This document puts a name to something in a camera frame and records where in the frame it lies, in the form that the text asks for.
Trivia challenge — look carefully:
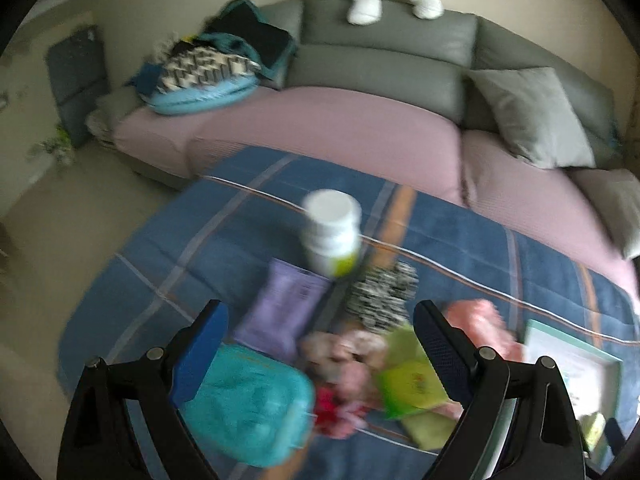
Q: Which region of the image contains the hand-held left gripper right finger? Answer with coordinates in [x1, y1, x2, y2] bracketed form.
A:
[412, 300, 588, 480]

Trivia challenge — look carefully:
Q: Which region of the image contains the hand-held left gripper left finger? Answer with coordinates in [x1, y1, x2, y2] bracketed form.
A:
[56, 300, 231, 480]

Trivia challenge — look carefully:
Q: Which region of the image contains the green cloth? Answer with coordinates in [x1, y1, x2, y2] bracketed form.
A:
[375, 325, 466, 448]

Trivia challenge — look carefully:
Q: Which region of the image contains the pink fluffy soft item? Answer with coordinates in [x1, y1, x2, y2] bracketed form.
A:
[442, 300, 523, 361]

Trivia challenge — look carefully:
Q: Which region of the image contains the leopard print scrunchie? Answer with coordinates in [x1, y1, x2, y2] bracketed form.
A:
[345, 261, 420, 333]

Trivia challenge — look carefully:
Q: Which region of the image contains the purple soft packet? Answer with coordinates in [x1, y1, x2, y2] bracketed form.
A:
[234, 258, 331, 363]

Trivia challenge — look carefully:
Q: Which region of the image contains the white tray with green rim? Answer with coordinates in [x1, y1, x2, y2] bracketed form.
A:
[522, 319, 626, 466]

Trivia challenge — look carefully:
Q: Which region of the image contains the teal wipes packet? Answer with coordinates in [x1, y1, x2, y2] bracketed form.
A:
[185, 342, 316, 468]

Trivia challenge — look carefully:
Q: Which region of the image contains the beige pink plush toy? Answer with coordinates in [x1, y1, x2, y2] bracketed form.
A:
[300, 330, 396, 406]

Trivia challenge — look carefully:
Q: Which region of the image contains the blue plaid blanket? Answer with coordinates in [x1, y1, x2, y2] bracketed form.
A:
[57, 145, 640, 480]

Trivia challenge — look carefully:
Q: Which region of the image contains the white plastic bottle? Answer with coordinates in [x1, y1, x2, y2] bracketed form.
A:
[299, 189, 363, 278]

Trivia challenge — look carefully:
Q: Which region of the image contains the pink sofa seat cover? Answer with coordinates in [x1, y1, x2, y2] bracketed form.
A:
[460, 130, 640, 311]
[112, 86, 466, 206]

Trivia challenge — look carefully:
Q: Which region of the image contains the grey pillow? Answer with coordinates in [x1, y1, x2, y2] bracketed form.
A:
[462, 66, 598, 170]
[567, 167, 640, 261]

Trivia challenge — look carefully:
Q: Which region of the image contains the small flower bunch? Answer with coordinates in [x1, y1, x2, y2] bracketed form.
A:
[30, 125, 76, 166]

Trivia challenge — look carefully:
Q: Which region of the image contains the zigzag patterned blue cushion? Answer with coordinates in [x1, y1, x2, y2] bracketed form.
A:
[135, 50, 263, 116]

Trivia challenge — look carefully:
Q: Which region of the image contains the dark blue box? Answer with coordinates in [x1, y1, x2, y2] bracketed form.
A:
[47, 25, 111, 148]

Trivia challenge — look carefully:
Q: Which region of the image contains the grey sofa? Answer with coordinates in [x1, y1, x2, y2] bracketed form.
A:
[85, 0, 640, 261]

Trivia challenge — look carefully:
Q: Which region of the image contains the teal and black clothes pile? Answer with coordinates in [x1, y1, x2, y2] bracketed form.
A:
[200, 0, 296, 91]

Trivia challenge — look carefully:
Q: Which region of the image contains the red pink hair tie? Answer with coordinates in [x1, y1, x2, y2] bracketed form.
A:
[312, 385, 371, 438]

